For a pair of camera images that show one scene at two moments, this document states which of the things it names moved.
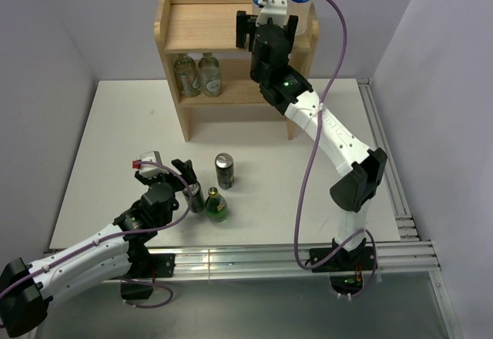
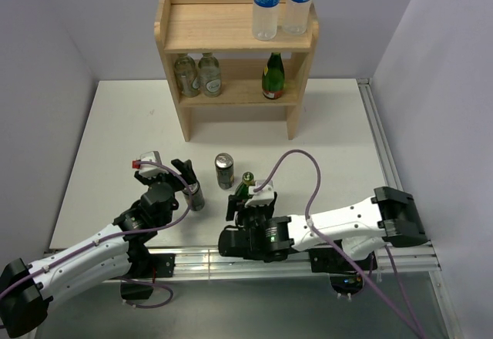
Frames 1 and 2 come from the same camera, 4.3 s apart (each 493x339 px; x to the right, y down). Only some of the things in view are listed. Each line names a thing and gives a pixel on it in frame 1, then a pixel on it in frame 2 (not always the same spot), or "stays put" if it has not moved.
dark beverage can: (198, 201) stays put
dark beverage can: (225, 170) stays put
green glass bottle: (216, 206) -> (248, 179)
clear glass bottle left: (185, 68) stays put
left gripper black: (179, 185) stays put
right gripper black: (245, 25) -> (233, 205)
